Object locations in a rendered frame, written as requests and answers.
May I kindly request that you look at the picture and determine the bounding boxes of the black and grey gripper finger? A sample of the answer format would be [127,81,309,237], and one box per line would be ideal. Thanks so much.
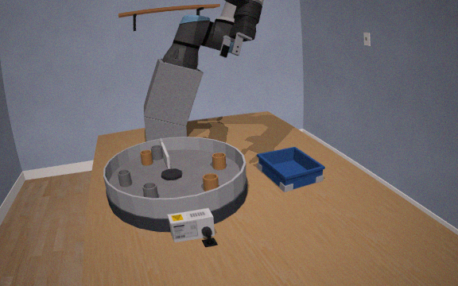
[231,32,252,56]
[219,36,235,58]

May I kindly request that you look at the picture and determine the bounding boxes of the blue open crate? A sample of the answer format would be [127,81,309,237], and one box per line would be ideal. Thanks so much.
[257,147,325,192]

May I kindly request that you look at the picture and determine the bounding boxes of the bronze bushing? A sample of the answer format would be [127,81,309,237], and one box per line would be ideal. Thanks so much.
[212,153,226,170]
[203,173,219,191]
[140,150,153,166]

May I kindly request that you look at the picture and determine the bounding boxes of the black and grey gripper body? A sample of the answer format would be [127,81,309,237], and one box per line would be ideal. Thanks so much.
[225,0,264,40]

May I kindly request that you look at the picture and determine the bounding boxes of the grey metal bushing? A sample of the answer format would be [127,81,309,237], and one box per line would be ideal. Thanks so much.
[142,182,158,198]
[151,145,163,160]
[118,169,132,187]

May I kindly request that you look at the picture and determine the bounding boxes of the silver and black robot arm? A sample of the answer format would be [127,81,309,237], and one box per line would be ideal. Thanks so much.
[162,2,236,69]

